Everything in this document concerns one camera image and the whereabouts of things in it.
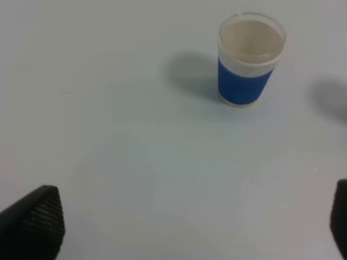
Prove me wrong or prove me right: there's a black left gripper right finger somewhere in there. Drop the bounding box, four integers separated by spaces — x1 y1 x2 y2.
330 179 347 260

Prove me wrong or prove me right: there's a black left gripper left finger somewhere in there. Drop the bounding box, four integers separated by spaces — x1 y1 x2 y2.
1 185 65 260

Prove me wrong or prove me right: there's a blue sleeved paper cup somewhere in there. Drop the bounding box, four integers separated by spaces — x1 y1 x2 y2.
217 12 286 107

